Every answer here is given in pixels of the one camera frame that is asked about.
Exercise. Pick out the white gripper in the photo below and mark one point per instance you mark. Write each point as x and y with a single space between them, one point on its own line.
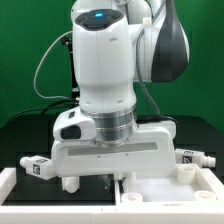
149 149

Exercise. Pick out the white square tabletop part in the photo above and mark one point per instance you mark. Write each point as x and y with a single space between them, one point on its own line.
185 183

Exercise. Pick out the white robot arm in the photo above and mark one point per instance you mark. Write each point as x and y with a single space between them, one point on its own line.
116 44

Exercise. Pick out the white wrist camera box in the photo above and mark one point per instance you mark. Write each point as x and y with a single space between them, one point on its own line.
73 125

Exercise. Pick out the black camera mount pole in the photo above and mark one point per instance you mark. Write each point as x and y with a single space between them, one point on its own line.
67 41

